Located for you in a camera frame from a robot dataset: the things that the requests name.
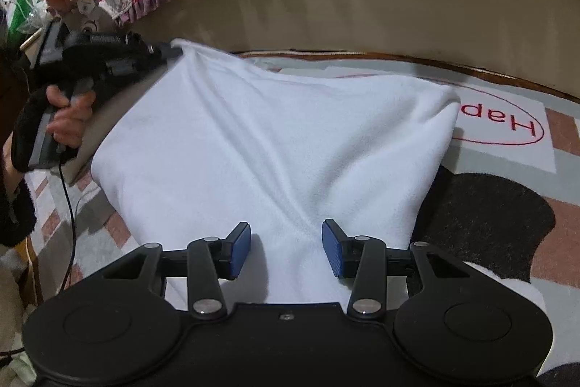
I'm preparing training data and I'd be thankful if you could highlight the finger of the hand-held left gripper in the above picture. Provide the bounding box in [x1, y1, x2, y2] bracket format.
[145, 42, 184, 61]

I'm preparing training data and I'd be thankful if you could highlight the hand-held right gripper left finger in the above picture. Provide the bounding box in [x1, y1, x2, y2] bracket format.
[103, 221, 253, 321]

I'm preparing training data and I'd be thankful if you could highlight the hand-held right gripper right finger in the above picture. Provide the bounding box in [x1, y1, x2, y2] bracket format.
[321, 219, 472, 319]

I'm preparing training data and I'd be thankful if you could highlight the white t-shirt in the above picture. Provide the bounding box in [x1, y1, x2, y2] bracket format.
[91, 38, 462, 306]

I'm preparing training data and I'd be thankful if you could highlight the person's left hand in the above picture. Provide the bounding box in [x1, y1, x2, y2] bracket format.
[45, 85, 97, 151]

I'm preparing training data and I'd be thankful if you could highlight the grey plush rabbit toy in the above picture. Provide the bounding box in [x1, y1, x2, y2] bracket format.
[41, 0, 116, 34]

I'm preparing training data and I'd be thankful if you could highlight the green plastic item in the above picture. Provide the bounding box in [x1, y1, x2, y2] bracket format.
[8, 0, 34, 36]

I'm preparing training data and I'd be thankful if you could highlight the checkered pink and grey rug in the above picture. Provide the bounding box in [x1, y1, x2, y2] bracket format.
[22, 52, 580, 379]

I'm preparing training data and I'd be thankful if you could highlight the light grey garment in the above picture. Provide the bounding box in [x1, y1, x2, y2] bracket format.
[0, 242, 44, 383]

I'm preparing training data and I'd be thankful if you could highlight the black cable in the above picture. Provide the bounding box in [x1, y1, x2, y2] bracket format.
[57, 158, 79, 295]

